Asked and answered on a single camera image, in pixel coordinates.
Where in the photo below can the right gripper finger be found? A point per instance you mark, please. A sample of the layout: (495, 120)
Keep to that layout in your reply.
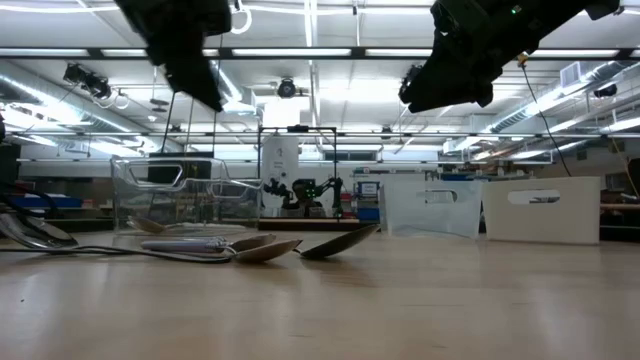
(440, 80)
(487, 75)

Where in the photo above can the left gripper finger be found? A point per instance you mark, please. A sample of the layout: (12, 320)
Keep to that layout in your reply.
(207, 75)
(186, 77)

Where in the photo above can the black spoon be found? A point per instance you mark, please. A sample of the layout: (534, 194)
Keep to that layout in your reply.
(340, 243)

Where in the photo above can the pile of metal spoons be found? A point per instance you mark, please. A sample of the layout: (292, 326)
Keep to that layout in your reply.
(35, 232)

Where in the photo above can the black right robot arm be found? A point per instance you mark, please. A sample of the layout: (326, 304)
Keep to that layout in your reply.
(575, 10)

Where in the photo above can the white air vent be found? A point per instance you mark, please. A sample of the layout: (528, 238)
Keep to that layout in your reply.
(570, 74)

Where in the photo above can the white cabinet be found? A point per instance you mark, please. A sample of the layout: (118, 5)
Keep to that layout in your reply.
(280, 165)

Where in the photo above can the small black ceiling device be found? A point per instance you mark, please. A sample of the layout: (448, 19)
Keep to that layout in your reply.
(606, 91)

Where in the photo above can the blue framed sign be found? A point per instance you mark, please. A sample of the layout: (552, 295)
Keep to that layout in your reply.
(368, 188)

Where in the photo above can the large clear plastic bin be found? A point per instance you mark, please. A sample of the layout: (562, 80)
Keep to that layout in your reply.
(200, 210)

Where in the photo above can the small translucent plastic bin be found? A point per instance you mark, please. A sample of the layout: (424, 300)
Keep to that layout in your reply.
(430, 215)

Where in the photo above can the background robot arms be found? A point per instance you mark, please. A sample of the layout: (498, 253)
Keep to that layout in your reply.
(335, 187)

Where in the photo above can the person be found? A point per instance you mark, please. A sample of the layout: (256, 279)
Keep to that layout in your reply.
(301, 192)

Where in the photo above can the small blue bin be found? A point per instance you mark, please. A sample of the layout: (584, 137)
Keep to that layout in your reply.
(369, 215)

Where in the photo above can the white plastic bin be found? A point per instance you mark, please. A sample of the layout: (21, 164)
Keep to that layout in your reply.
(540, 220)

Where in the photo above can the long blue bin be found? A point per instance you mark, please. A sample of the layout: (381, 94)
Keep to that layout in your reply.
(50, 202)

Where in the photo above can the round black ceiling camera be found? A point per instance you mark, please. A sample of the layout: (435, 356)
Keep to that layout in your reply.
(286, 89)

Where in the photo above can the black ceiling camera cluster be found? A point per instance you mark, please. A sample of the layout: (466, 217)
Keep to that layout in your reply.
(87, 80)

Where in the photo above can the black background station frame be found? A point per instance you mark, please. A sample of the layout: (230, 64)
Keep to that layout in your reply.
(297, 128)

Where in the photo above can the black aluminium table frame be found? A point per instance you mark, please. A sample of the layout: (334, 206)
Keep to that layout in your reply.
(320, 226)

